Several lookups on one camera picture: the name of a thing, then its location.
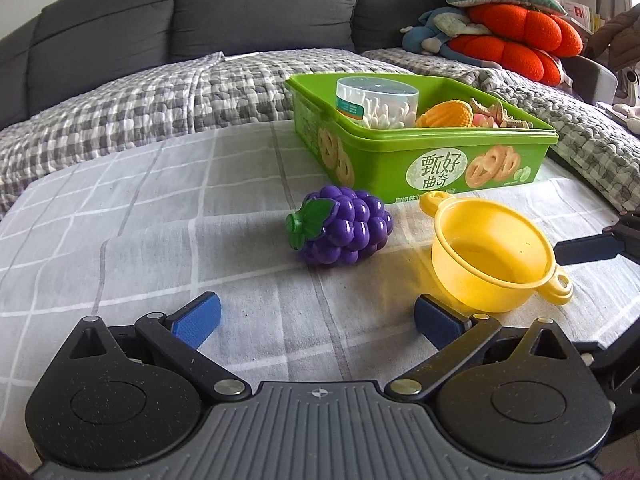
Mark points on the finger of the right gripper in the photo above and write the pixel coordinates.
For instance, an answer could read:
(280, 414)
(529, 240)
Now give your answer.
(604, 246)

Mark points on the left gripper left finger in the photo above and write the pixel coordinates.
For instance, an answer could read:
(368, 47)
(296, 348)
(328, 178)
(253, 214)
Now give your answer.
(175, 338)

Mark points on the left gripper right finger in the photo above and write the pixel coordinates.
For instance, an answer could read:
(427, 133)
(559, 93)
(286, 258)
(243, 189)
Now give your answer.
(461, 341)

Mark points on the white starfish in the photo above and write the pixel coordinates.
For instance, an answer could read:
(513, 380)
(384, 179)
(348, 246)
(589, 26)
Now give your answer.
(502, 118)

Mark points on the yellow toy colander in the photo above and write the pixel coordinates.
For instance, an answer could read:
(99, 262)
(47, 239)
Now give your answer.
(489, 257)

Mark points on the grey quilted blanket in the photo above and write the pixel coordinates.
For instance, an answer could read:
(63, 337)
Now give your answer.
(596, 148)

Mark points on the white plush toy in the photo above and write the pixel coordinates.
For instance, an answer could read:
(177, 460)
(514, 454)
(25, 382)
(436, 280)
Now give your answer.
(630, 116)

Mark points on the light grey grid cloth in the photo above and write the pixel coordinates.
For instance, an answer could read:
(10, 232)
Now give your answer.
(150, 228)

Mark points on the purple toy grapes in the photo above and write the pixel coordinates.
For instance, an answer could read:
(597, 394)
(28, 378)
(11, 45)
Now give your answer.
(338, 226)

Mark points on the pink toy pig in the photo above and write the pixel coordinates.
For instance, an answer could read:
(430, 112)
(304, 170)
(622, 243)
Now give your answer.
(483, 121)

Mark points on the brown jacket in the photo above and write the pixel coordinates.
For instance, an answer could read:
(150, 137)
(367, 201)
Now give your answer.
(620, 36)

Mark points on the yellow toy shell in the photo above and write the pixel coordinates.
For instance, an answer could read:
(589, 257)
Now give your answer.
(448, 114)

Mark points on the red flower cushion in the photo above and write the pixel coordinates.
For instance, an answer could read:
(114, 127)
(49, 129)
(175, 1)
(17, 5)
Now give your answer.
(526, 42)

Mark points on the green plastic cookie box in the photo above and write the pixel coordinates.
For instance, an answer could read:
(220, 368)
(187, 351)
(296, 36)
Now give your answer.
(402, 164)

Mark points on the clear cotton swab jar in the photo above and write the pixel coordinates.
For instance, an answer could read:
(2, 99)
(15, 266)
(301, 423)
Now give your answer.
(377, 103)

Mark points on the grey checked sofa blanket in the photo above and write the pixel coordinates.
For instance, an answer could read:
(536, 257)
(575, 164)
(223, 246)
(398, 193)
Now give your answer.
(161, 103)

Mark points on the blue plush toy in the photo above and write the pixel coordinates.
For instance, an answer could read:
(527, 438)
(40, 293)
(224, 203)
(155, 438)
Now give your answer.
(437, 27)

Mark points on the dark grey sofa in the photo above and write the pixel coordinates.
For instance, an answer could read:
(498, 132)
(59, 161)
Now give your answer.
(73, 46)

